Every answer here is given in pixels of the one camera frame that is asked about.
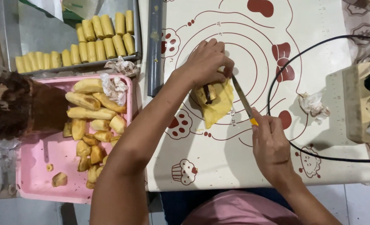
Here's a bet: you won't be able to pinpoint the person's left hand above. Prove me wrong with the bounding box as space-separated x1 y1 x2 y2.
174 38 235 94

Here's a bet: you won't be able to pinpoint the person's right hand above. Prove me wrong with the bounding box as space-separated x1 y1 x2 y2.
251 108 295 185

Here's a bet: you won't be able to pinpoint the banana piece with chocolate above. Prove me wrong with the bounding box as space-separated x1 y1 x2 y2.
195 83 218 105

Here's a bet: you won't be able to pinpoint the yellow-handled knife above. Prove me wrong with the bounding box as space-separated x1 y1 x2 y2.
231 75 259 127

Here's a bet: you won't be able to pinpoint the yellow dough sheet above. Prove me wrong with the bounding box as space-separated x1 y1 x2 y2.
191 78 235 129

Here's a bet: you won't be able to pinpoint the grey pipe rolling pin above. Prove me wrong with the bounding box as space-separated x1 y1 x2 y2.
147 0 164 98

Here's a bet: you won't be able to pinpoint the crumpled white tissue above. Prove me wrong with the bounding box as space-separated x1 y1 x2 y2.
298 91 331 125
104 56 140 78
100 73 129 107

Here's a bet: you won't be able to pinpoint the person's pink shirt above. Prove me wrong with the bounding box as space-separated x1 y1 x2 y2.
181 190 301 225

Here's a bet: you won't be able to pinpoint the white printed baking mat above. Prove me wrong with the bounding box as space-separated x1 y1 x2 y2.
144 0 370 192

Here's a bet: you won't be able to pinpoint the wooden box with holes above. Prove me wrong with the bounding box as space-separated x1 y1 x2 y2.
342 61 370 144

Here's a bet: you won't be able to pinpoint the rows of rolled yellow pastries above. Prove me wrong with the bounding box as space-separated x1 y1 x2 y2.
15 10 136 74

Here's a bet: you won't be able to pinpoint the person's dark blue trousers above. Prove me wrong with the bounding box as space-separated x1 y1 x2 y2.
159 187 293 225

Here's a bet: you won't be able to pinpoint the pile of peeled bananas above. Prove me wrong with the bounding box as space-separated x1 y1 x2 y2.
46 78 128 190

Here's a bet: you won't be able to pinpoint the clear plastic bag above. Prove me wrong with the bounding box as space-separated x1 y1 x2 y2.
61 0 106 20

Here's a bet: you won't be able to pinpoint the patterned tablecloth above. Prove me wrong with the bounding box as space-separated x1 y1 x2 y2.
341 0 370 188

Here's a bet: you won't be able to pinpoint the metal baking tray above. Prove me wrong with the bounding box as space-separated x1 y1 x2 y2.
0 0 142 76

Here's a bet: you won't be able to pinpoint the white paper sheet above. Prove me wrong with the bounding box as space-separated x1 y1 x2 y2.
26 0 64 22

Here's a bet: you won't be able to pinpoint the brown chocolate container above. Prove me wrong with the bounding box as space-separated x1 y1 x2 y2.
0 71 69 140

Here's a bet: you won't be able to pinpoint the pink plastic tray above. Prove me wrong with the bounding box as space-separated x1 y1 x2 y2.
15 74 133 204

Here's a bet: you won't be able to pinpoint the black cable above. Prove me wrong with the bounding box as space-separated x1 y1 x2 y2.
267 34 370 164

